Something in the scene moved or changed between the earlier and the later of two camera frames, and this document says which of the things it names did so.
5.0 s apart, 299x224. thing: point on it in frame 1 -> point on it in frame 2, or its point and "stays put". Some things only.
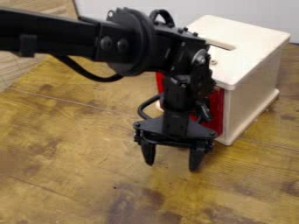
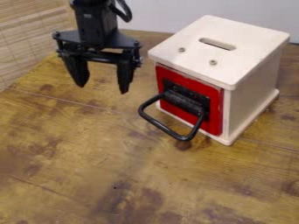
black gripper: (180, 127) -> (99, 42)
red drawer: (214, 109) stays put
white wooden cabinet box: (248, 54) stays put
